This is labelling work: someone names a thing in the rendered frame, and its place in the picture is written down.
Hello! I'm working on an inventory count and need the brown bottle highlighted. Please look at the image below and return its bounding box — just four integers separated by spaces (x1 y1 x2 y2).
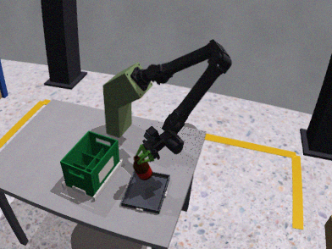
133 155 152 180

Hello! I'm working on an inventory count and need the green plastic crate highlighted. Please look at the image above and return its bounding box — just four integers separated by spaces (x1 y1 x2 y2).
60 131 119 197

